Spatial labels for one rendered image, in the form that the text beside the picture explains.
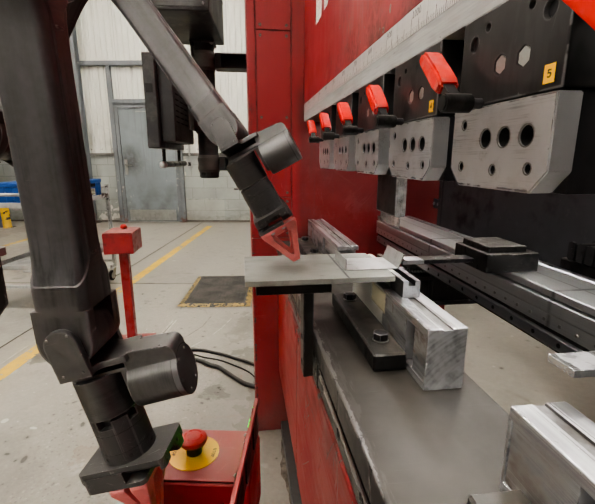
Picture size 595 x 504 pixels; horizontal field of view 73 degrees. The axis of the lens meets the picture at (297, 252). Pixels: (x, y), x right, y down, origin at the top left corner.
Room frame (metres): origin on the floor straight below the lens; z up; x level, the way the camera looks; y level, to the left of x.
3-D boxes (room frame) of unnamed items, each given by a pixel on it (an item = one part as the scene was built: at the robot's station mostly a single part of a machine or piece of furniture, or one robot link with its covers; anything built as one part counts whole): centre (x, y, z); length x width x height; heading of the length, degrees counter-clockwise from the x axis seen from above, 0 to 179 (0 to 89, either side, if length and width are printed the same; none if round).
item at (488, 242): (0.80, -0.33, 1.01); 0.26 x 0.12 x 0.05; 98
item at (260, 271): (0.75, -0.03, 1.00); 0.26 x 0.18 x 0.01; 98
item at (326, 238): (1.31, -0.11, 0.92); 0.50 x 0.06 x 0.10; 8
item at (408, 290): (0.75, -0.18, 0.98); 0.20 x 0.03 x 0.03; 8
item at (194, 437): (0.51, 0.15, 0.79); 0.04 x 0.04 x 0.04
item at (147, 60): (1.89, 0.56, 1.42); 0.45 x 0.12 x 0.36; 3
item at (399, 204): (0.77, -0.18, 1.13); 0.10 x 0.02 x 0.10; 8
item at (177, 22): (1.95, 0.47, 1.53); 0.51 x 0.25 x 0.85; 3
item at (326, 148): (1.19, -0.12, 1.26); 0.15 x 0.09 x 0.17; 8
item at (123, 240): (2.28, 1.01, 0.41); 0.25 x 0.20 x 0.83; 98
